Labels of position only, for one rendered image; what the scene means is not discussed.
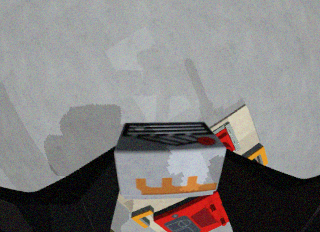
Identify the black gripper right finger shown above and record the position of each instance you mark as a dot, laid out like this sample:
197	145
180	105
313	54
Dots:
260	199

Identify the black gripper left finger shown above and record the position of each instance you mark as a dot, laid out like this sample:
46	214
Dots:
81	202

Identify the cream flat plate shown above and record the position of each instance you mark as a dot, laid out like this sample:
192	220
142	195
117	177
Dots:
243	135

